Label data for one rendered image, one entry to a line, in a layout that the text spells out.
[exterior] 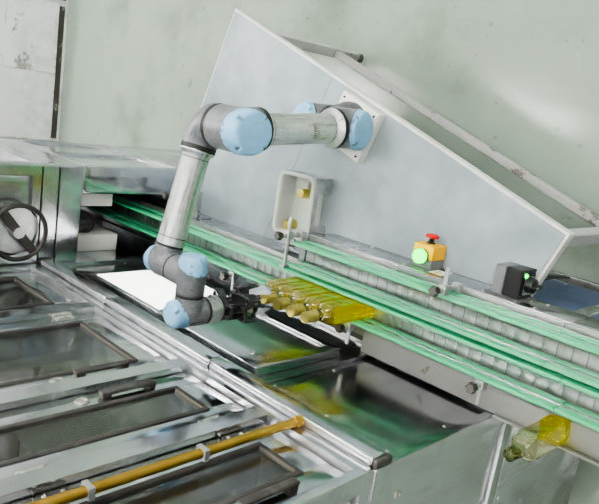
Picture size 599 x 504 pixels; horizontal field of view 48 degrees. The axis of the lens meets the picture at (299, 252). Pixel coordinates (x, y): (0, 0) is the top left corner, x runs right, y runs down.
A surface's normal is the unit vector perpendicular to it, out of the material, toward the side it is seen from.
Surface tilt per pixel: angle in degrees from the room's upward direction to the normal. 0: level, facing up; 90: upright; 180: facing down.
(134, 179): 90
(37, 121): 90
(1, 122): 90
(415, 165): 0
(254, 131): 82
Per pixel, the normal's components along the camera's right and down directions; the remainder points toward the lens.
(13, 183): 0.70, 0.26
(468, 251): -0.70, 0.05
